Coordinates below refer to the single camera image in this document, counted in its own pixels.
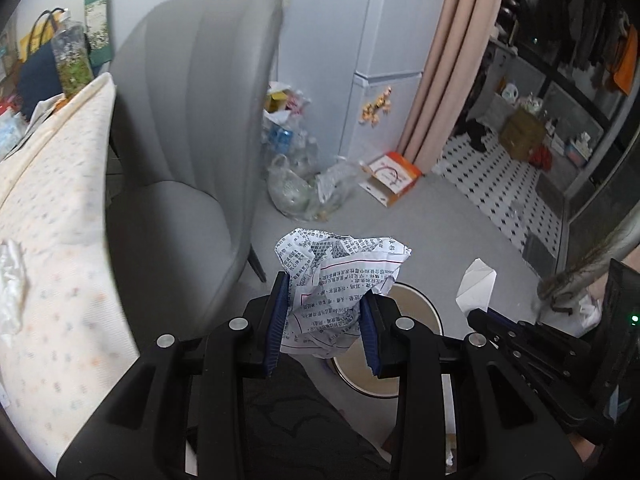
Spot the printed newspaper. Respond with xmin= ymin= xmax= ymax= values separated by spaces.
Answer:
xmin=274 ymin=228 xmax=411 ymax=359

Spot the white red paper scrap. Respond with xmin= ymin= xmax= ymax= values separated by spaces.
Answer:
xmin=456 ymin=258 xmax=497 ymax=315

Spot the beige trash bin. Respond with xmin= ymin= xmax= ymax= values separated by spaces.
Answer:
xmin=332 ymin=283 xmax=444 ymax=399

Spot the clear plastic trash bag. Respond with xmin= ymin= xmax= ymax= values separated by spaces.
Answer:
xmin=267 ymin=155 xmax=368 ymax=221

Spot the white bag with trash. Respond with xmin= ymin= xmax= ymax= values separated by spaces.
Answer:
xmin=262 ymin=81 xmax=319 ymax=178

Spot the orange white cardboard box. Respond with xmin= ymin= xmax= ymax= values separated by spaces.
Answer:
xmin=359 ymin=152 xmax=423 ymax=207

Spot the brown cardboard box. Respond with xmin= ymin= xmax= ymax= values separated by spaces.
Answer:
xmin=499 ymin=107 xmax=547 ymax=162

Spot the grey upholstered chair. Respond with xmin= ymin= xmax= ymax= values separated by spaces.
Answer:
xmin=106 ymin=0 xmax=282 ymax=348

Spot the crumpled white tissue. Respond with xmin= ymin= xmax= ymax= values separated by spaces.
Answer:
xmin=0 ymin=240 xmax=28 ymax=348

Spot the white refrigerator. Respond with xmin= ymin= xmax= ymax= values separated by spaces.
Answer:
xmin=277 ymin=0 xmax=444 ymax=166

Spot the clear jar with green contents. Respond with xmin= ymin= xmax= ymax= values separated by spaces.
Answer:
xmin=51 ymin=12 xmax=93 ymax=100

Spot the navy tote bag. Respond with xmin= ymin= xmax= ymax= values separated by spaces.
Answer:
xmin=16 ymin=8 xmax=63 ymax=120

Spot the pink curtain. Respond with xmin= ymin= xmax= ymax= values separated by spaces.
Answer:
xmin=398 ymin=0 xmax=501 ymax=174

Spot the green tall box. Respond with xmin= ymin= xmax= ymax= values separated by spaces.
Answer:
xmin=84 ymin=0 xmax=113 ymax=67

